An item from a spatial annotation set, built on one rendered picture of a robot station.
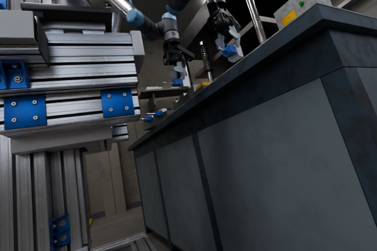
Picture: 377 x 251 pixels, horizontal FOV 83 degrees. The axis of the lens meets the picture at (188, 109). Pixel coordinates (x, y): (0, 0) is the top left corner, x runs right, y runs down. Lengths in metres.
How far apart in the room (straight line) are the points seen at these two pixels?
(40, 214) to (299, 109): 0.77
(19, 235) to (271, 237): 0.72
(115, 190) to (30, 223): 2.87
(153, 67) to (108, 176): 2.19
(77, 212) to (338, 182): 0.75
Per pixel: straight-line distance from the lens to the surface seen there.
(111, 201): 3.66
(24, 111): 0.69
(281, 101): 0.61
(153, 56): 4.52
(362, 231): 0.59
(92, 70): 0.67
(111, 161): 3.65
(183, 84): 1.03
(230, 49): 0.85
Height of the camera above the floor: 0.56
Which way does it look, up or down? 13 degrees up
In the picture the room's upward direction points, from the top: 12 degrees counter-clockwise
